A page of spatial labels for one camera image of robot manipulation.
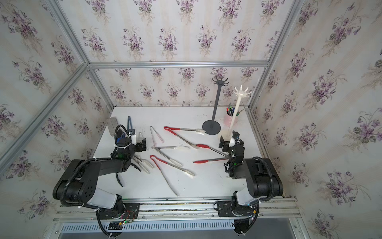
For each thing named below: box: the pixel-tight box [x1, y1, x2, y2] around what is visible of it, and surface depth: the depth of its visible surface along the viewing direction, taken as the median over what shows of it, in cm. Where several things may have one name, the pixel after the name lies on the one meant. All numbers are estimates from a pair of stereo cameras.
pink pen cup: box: [223, 106, 240, 128], surface depth 106 cm
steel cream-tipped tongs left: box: [132, 155, 154, 174], surface depth 90 cm
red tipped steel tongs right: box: [192, 143, 230, 164], surface depth 95 cm
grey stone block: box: [106, 116, 119, 137], surface depth 108 cm
